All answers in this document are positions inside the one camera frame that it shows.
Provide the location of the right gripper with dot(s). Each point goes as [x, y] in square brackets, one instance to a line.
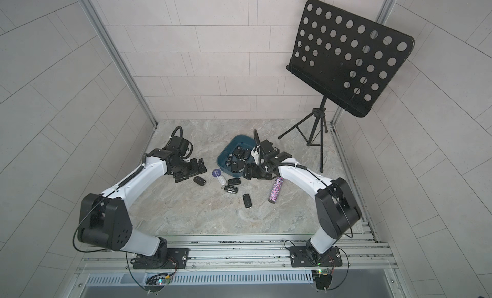
[252, 171]

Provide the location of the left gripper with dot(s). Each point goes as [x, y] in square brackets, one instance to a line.
[195, 170]

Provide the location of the black flip key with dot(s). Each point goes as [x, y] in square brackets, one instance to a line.
[200, 181]

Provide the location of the black silver-edged key fob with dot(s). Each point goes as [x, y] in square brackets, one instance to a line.
[235, 166]

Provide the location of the black VW key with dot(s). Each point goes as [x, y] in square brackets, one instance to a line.
[237, 151]

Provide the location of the black key bottom front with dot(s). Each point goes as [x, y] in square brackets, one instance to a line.
[247, 200]

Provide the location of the teal plastic storage box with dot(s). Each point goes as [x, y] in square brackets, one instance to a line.
[240, 140]

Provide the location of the black Bentley key fob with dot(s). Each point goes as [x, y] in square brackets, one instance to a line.
[231, 189]

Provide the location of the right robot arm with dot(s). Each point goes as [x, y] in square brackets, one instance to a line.
[336, 207]

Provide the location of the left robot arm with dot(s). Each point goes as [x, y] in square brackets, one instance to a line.
[104, 220]

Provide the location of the purple small blind chip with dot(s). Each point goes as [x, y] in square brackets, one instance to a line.
[216, 173]

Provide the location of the left circuit board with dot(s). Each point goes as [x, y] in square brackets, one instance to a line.
[157, 282]

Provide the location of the circuit board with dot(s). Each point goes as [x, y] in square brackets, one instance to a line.
[157, 282]
[322, 278]

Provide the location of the right circuit board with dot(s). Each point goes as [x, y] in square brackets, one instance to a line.
[322, 278]

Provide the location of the black perforated music stand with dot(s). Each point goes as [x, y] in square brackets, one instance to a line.
[346, 58]

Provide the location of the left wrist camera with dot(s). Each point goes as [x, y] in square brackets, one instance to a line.
[180, 145]

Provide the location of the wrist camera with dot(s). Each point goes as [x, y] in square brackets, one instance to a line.
[180, 145]
[263, 152]

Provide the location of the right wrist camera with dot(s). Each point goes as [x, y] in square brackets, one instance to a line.
[263, 152]

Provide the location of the white key tag with ring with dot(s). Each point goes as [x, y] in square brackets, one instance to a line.
[222, 181]

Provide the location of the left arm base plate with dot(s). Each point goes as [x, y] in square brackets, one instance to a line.
[165, 258]

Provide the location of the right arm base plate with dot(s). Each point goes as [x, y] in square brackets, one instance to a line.
[304, 256]

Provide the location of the aluminium rail frame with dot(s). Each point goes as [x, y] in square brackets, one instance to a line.
[369, 267]

